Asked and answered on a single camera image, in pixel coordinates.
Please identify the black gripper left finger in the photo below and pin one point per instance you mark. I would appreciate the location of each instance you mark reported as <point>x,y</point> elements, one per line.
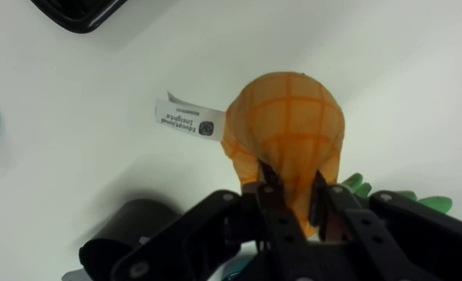
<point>213,232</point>

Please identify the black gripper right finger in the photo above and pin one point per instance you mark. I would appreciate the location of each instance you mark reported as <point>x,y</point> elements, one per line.
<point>389,236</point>

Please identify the orange pineapple plushy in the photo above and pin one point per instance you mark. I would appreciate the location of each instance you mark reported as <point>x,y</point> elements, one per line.
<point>285,120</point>

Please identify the black toy pot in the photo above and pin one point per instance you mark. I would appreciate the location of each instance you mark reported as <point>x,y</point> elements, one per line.
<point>124,231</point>

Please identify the black grill pan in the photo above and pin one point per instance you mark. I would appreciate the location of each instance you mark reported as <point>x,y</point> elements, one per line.
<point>79,15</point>

